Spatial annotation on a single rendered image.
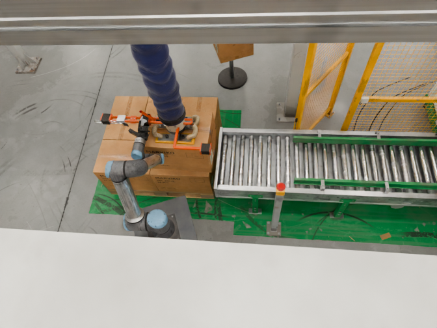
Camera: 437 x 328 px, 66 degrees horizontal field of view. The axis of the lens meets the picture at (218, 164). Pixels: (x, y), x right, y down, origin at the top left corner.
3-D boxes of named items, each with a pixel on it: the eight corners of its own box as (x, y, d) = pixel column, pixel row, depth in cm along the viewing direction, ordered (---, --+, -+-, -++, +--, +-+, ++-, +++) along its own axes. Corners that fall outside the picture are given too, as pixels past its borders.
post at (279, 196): (277, 225, 354) (285, 184, 267) (276, 232, 351) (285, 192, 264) (270, 225, 355) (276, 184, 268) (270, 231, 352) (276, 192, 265)
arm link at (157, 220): (169, 233, 270) (165, 226, 255) (148, 233, 271) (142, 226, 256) (171, 216, 278) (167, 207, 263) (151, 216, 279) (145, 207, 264)
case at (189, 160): (216, 136, 334) (212, 112, 299) (211, 172, 315) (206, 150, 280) (158, 133, 342) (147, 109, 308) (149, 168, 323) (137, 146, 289)
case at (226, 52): (207, 30, 419) (203, 1, 384) (238, 22, 421) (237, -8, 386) (220, 64, 389) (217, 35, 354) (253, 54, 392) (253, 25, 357)
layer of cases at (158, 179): (220, 118, 410) (218, 97, 375) (212, 193, 363) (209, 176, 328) (126, 116, 425) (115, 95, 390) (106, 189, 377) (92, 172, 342)
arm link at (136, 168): (142, 161, 217) (165, 151, 284) (123, 161, 218) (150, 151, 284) (143, 179, 218) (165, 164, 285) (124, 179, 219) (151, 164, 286)
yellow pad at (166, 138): (196, 135, 289) (195, 131, 285) (194, 144, 284) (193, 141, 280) (157, 133, 294) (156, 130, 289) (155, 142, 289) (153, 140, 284)
